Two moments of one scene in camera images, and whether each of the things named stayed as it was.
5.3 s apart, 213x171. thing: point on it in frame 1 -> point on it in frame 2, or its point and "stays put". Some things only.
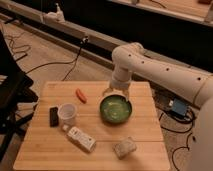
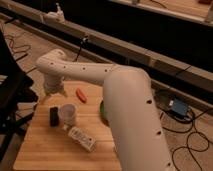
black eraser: (54, 116) stays put
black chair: (15, 90) stays put
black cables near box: (187, 142) stays put
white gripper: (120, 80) -> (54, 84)
